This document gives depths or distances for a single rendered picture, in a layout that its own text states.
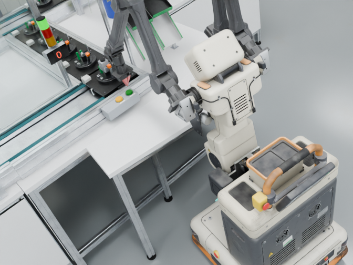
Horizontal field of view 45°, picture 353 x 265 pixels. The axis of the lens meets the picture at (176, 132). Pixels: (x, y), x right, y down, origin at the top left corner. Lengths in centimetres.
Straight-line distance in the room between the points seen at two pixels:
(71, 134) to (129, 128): 31
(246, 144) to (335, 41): 230
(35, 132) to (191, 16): 165
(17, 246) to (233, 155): 123
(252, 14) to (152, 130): 210
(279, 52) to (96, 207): 221
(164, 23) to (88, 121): 77
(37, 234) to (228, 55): 140
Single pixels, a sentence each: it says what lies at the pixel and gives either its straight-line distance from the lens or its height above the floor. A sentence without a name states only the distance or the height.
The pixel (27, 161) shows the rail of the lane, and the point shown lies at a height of 93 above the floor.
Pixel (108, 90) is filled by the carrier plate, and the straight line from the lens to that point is 239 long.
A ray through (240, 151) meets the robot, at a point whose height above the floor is 77.
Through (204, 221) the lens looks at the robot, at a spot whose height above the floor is 28.
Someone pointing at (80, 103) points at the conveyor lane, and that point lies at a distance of 247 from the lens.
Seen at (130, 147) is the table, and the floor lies 86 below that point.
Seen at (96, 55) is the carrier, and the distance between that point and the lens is 274.
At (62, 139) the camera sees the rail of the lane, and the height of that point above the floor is 93.
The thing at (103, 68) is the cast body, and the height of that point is 105.
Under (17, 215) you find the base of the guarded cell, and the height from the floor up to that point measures 73.
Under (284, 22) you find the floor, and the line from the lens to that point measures 458.
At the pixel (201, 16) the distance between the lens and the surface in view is 354.
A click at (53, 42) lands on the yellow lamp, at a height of 128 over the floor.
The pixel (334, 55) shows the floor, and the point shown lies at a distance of 406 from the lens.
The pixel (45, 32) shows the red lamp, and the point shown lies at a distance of 233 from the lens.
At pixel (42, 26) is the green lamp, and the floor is 138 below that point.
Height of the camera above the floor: 232
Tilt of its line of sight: 42 degrees down
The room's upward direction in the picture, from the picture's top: 15 degrees counter-clockwise
